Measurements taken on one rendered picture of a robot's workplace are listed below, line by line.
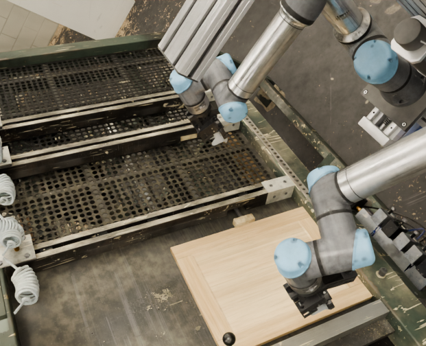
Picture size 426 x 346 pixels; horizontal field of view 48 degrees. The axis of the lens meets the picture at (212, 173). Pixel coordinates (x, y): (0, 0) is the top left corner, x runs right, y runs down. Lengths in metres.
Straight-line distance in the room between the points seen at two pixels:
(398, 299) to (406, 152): 0.90
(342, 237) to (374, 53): 0.67
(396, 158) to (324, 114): 2.17
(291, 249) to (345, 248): 0.10
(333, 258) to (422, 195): 1.74
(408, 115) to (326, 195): 0.69
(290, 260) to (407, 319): 0.82
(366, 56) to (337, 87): 1.61
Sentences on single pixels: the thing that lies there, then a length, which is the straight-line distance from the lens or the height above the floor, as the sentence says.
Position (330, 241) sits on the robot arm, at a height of 1.62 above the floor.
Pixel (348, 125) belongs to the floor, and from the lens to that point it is 2.98.
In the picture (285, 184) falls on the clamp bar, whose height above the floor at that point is 0.95.
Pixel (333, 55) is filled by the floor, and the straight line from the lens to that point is 3.21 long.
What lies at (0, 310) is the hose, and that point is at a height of 1.96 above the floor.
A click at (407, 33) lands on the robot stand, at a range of 1.09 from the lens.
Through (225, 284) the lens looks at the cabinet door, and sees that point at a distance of 1.64.
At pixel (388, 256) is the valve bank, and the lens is 1.90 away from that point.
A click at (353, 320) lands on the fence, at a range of 1.66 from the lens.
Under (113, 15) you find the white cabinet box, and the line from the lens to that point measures 5.27.
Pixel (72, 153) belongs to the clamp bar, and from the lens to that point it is 1.99.
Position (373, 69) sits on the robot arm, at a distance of 1.48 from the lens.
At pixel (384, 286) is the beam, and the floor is 0.87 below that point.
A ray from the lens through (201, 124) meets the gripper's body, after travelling 1.55.
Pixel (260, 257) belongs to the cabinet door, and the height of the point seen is 1.13.
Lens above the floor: 2.47
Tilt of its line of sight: 43 degrees down
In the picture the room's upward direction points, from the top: 75 degrees counter-clockwise
